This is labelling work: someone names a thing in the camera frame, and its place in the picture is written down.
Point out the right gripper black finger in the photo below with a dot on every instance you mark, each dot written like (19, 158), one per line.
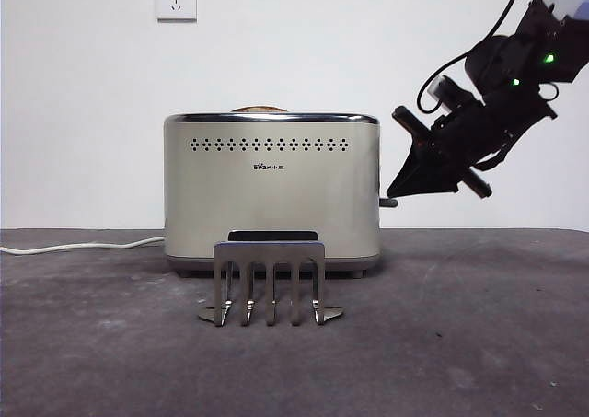
(416, 161)
(430, 182)

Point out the cream steel two-slot toaster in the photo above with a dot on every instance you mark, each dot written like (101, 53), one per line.
(276, 205)

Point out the grey toaster lever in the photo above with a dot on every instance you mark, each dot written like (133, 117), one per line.
(389, 202)

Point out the white wall socket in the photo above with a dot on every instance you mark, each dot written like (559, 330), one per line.
(176, 2)

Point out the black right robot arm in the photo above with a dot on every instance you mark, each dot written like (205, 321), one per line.
(488, 62)

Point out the brown wholegrain bread slice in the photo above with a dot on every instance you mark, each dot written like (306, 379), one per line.
(257, 109)

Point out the silver metal toast rack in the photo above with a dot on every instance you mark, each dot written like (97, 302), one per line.
(271, 253)

